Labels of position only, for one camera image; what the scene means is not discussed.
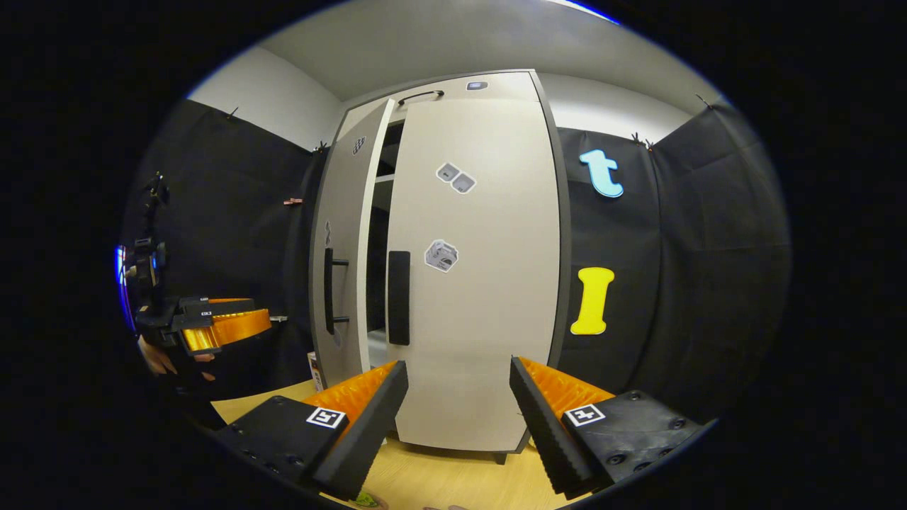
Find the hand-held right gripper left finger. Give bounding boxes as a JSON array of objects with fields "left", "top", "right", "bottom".
[{"left": 213, "top": 360, "right": 410, "bottom": 501}]

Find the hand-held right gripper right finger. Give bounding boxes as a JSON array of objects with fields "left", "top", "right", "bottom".
[{"left": 509, "top": 356, "right": 720, "bottom": 498}]

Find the white grey cabinet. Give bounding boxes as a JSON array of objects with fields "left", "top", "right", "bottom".
[{"left": 310, "top": 69, "right": 572, "bottom": 465}]

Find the white cabinet drawer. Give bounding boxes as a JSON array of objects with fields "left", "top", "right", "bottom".
[{"left": 344, "top": 70, "right": 541, "bottom": 121}]

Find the black backdrop cloth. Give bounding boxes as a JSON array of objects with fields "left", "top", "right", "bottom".
[{"left": 117, "top": 96, "right": 793, "bottom": 426}]

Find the long ceiling light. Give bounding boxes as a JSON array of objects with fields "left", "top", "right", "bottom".
[{"left": 542, "top": 0, "right": 623, "bottom": 26}]

